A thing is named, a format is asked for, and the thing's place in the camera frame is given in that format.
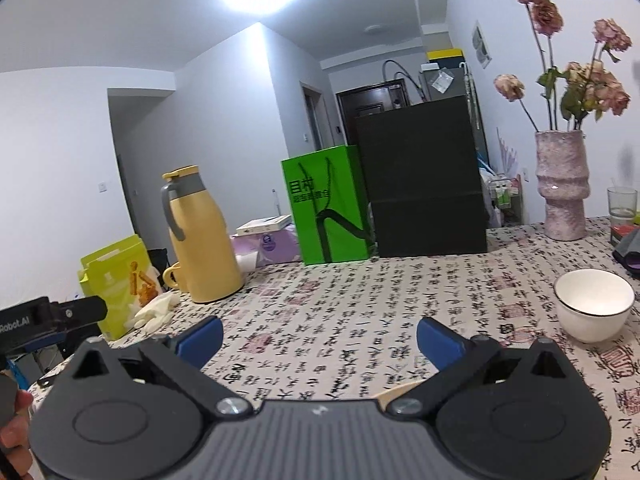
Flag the person's left hand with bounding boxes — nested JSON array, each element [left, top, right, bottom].
[[0, 391, 34, 480]]

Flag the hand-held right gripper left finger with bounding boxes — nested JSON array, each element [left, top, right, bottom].
[[72, 316, 253, 418]]

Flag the lime green snack box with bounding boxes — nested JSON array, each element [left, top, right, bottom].
[[77, 235, 166, 341]]

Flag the pink ceramic vase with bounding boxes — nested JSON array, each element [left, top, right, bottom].
[[535, 130, 592, 241]]

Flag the grey refrigerator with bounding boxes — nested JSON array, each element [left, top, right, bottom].
[[419, 62, 490, 171]]

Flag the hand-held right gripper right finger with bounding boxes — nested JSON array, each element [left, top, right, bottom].
[[387, 317, 568, 418]]

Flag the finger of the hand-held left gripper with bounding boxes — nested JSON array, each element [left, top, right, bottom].
[[50, 296, 108, 328], [14, 330, 77, 361]]

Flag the yellow thermos jug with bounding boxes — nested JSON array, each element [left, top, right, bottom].
[[161, 165, 246, 304]]

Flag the yellow mug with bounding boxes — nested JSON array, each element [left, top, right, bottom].
[[163, 261, 188, 291]]

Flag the green paper bag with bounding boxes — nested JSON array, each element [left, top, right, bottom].
[[281, 145, 376, 266]]

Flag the cream round plate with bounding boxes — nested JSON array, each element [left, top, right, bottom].
[[377, 381, 426, 406]]

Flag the calligraphy printed tablecloth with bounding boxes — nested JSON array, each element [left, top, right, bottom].
[[30, 217, 640, 480]]

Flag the purple grey pouch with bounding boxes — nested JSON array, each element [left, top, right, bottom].
[[612, 230, 640, 276]]

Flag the rack of small bottles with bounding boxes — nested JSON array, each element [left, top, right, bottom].
[[487, 175, 521, 226]]

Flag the dried pink roses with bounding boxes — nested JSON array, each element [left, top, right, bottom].
[[494, 0, 633, 133]]

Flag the dark entrance door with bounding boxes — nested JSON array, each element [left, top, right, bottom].
[[336, 85, 406, 148]]

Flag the white rubber gloves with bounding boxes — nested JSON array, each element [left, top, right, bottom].
[[125, 292, 181, 333]]

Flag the red black small box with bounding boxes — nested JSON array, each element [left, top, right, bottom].
[[611, 225, 640, 247]]

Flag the clear drinking glass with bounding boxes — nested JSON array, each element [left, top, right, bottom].
[[607, 186, 640, 226]]

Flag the white bowl with black rim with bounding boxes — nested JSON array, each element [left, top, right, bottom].
[[553, 269, 636, 344]]

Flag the wall picture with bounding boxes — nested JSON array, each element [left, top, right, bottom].
[[471, 21, 493, 70]]

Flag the flat white box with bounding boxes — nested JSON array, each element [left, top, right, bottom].
[[236, 214, 293, 237]]

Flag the black paper bag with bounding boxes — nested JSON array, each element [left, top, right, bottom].
[[356, 59, 488, 258]]

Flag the purple tissue pack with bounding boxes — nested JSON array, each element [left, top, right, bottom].
[[230, 222, 303, 268]]

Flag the grey interior door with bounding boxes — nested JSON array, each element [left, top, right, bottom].
[[300, 81, 331, 153]]

